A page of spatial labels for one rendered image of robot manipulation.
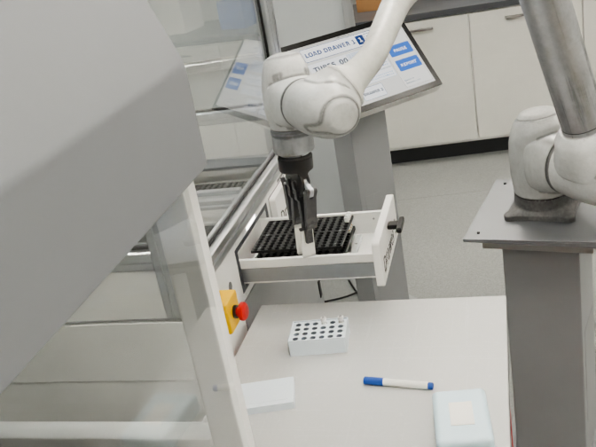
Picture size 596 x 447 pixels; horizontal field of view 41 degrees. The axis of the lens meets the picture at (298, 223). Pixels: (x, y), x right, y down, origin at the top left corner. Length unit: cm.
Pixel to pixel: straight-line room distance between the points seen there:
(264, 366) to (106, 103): 100
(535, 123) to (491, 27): 273
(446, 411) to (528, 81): 360
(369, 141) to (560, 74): 113
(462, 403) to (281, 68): 73
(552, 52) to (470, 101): 306
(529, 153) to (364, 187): 92
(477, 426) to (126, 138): 82
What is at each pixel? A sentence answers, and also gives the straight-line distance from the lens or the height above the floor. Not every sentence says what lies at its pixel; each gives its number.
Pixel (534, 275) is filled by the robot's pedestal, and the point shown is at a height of 63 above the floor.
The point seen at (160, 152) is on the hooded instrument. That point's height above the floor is 143.
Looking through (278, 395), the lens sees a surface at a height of 78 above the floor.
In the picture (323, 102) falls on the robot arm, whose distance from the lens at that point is 148.
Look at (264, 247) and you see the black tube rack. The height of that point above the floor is 90.
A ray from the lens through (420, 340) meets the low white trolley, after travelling 174.
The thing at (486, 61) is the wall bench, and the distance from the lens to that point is 483.
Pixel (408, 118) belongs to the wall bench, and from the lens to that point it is 489.
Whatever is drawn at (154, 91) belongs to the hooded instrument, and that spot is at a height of 149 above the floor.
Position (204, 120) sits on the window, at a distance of 181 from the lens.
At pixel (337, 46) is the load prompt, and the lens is 279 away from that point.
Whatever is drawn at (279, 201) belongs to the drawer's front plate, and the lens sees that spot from 218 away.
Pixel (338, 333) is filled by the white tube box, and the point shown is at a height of 80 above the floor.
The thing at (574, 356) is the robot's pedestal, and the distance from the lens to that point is 234.
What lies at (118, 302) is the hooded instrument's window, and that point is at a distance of 85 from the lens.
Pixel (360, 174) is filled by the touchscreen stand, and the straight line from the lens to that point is 285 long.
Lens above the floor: 168
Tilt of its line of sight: 23 degrees down
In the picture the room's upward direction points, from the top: 10 degrees counter-clockwise
